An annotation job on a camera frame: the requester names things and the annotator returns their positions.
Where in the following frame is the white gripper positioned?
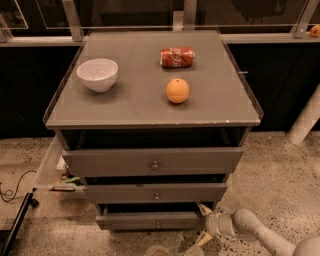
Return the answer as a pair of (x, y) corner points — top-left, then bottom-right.
(195, 203), (236, 247)

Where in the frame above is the grey bottom drawer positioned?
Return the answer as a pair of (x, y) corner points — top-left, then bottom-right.
(96, 203), (205, 231)

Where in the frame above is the grey drawer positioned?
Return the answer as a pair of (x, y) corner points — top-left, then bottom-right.
(62, 147), (243, 177)
(96, 203), (205, 231)
(84, 183), (227, 204)

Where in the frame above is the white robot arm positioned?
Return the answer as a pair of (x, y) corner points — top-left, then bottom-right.
(195, 85), (320, 256)

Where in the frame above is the grey drawer cabinet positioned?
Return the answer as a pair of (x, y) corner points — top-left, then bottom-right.
(42, 29), (264, 218)

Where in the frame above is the grey middle drawer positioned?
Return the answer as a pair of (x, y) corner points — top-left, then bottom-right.
(84, 183), (227, 204)

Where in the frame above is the grey top drawer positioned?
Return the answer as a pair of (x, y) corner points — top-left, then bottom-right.
(62, 147), (243, 177)

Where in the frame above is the clear plastic storage bin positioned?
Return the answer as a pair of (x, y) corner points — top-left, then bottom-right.
(33, 137), (85, 200)

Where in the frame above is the red soda can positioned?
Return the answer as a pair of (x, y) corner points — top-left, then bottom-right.
(160, 47), (195, 68)

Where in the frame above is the black stand leg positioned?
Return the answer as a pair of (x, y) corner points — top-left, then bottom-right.
(0, 188), (39, 256)

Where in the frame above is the white ceramic bowl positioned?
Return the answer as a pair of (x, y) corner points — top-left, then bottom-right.
(76, 58), (119, 92)

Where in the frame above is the orange fruit on ledge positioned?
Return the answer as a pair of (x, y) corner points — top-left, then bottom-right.
(310, 25), (320, 38)

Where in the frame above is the metal railing frame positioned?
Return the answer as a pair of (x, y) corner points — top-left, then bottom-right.
(0, 0), (320, 47)

